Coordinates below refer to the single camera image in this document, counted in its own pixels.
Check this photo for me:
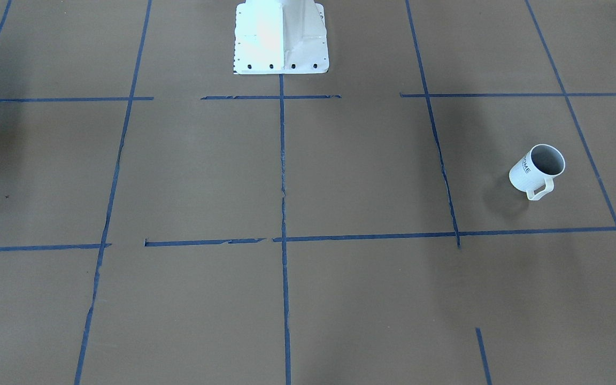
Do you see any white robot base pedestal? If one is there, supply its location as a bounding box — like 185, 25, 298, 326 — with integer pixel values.
233, 1, 330, 75

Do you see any white mug with handle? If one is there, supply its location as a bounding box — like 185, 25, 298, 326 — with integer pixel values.
509, 144, 566, 201

